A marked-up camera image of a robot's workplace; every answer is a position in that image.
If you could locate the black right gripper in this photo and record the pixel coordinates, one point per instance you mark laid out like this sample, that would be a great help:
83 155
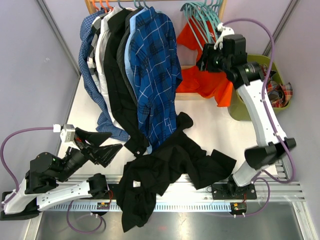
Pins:
208 53

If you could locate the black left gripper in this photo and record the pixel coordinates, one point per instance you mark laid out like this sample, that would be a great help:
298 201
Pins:
103 155

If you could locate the blue plaid shirt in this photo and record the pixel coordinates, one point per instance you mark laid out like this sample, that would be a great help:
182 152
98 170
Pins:
157 73

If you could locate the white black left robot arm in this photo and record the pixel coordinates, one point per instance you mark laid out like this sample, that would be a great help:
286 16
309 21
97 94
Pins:
39 191

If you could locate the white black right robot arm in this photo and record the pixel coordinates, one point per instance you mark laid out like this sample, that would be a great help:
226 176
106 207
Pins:
230 56

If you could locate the blue small check shirt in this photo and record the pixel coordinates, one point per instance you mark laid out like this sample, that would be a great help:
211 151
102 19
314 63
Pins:
104 123

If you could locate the orange t-shirt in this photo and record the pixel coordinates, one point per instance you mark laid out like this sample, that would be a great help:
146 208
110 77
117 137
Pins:
207 84

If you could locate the light blue shirt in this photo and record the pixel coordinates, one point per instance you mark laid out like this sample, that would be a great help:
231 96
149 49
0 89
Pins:
127 54

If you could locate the black long sleeve shirt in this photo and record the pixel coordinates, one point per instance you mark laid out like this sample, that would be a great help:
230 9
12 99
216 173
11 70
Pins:
122 105

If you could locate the teal empty hanger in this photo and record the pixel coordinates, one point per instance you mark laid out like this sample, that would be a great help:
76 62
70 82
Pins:
193 14
211 11
213 32

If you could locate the red plaid shirt in bin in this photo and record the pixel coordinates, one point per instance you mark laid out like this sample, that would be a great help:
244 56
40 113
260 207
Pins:
278 93

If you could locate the dark grey striped shirt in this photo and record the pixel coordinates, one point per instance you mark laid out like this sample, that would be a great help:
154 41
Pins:
120 55

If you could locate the black white checked shirt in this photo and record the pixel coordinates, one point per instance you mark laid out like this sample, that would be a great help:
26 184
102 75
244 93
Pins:
95 30

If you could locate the green plastic bin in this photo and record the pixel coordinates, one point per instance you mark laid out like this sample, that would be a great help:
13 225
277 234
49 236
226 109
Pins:
237 108

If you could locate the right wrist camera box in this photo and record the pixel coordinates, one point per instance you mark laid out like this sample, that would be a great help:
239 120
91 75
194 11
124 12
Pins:
224 31

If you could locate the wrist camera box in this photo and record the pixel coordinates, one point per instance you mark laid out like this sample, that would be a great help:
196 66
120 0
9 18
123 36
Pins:
224 31
67 133

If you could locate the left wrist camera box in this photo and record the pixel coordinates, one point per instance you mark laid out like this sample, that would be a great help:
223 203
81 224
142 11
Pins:
67 133

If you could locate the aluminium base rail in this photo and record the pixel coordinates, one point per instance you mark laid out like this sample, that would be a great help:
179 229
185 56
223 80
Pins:
181 196

